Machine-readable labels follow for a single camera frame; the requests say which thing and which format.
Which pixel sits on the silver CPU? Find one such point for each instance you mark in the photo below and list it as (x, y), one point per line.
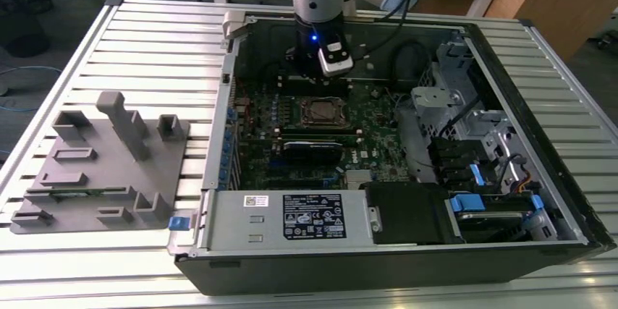
(323, 110)

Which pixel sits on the CPU socket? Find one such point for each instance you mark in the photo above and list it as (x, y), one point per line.
(303, 124)

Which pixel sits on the black graphics card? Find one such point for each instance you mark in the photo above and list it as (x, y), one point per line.
(314, 153)

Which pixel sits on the silver metal drive cage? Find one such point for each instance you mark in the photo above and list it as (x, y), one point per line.
(434, 97)

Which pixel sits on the green motherboard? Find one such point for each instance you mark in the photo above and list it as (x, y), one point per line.
(381, 142)

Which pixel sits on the silver chipset heatsink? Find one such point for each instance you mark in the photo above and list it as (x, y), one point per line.
(359, 176)

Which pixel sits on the silver power supply unit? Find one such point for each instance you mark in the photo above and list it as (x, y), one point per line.
(231, 220)

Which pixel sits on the blue plastic pull tab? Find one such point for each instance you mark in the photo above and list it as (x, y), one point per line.
(478, 176)

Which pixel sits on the black fan shroud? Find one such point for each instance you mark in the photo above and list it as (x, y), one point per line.
(410, 213)

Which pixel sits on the hard disk in blue carrier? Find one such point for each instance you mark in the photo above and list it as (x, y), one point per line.
(467, 203)

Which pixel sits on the blue case latch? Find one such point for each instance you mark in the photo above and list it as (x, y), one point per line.
(180, 223)

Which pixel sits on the grey parts rack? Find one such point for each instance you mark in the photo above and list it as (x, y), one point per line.
(96, 178)

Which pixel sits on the black PC case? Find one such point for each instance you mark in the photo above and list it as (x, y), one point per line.
(338, 273)

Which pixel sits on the green RAM stick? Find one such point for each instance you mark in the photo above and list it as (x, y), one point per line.
(72, 193)

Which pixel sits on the office chair wheel base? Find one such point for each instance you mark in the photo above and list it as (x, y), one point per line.
(608, 40)

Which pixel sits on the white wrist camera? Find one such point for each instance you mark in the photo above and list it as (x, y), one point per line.
(335, 64)

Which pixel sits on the black plastic drive bracket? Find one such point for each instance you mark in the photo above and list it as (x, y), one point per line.
(449, 157)

